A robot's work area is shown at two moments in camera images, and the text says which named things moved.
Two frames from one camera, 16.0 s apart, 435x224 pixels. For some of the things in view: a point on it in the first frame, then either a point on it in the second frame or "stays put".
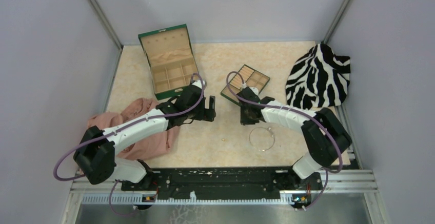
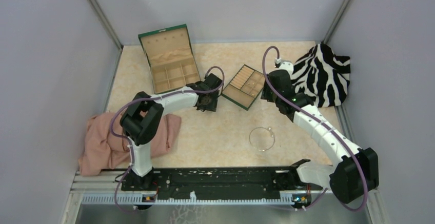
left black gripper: x=206 y=114 -> x=213 y=106
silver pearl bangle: x=265 y=127 stays put
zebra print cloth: x=319 y=78 stays put
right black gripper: x=245 y=121 -> x=266 y=95
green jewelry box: x=171 y=60 stays put
